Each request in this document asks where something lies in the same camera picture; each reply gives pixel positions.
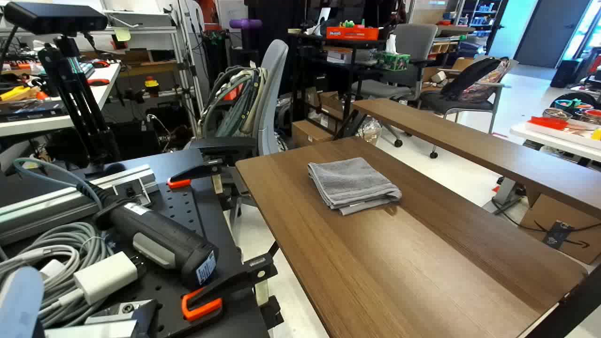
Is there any grey towel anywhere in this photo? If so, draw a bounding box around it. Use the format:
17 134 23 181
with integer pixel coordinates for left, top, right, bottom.
306 157 404 219

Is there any brown cardboard box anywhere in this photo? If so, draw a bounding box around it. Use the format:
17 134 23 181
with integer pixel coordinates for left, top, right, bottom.
291 119 336 151

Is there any grey office chair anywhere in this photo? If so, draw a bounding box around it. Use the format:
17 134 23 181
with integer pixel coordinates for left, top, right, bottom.
192 38 291 160

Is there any black clamp with orange tip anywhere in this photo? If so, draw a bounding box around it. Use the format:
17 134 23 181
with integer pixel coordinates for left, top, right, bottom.
165 159 229 194

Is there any green cans pack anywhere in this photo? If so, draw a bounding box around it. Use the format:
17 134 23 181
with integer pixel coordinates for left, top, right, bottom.
381 51 413 74

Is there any orange box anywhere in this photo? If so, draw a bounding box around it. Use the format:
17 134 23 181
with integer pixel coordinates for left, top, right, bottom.
325 23 381 46

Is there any black handheld device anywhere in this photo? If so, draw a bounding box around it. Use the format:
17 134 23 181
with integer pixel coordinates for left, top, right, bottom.
92 202 220 292

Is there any purple roll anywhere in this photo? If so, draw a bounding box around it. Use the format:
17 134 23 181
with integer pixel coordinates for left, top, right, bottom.
227 18 265 33

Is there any grey fabric chair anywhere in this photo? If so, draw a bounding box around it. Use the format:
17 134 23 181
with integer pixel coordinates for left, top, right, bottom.
351 23 440 151

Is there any black mesh chair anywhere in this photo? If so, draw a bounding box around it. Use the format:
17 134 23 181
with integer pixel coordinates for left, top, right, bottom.
417 57 513 136

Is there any white power adapter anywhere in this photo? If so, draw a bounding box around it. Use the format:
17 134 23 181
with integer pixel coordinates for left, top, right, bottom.
73 251 141 307

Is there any black tripod stand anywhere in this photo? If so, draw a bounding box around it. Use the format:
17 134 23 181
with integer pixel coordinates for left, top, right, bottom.
36 35 122 170

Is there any red flat item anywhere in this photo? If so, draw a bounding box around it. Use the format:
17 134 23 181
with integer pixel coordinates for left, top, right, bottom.
528 115 571 134

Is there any white side table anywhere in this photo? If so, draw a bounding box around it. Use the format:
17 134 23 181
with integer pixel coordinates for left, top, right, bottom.
509 119 601 166

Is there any flat cardboard box with label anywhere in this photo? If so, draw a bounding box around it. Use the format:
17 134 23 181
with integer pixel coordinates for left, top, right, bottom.
518 194 601 267

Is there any white cluttered work table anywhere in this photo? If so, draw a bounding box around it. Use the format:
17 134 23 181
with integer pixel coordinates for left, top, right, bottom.
0 61 122 140

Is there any yellow tool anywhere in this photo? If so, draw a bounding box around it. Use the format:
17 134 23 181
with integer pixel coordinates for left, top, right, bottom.
0 85 43 106

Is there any pale blue rounded cover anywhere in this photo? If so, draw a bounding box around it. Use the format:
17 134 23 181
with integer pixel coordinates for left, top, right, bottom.
0 266 47 338

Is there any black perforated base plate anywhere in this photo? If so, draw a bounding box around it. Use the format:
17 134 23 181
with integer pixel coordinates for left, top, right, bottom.
92 179 286 338

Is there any black clamp with orange handle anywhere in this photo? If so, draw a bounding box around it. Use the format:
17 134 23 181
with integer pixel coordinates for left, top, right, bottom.
180 243 282 326

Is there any aluminium extrusion rail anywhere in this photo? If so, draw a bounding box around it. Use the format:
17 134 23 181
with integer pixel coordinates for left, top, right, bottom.
0 164 158 249

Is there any grey cable bundle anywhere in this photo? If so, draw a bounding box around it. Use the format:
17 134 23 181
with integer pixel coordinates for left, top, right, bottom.
0 220 116 329

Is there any black camera on stand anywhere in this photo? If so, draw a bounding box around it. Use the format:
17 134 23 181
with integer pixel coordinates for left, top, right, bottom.
2 0 109 36

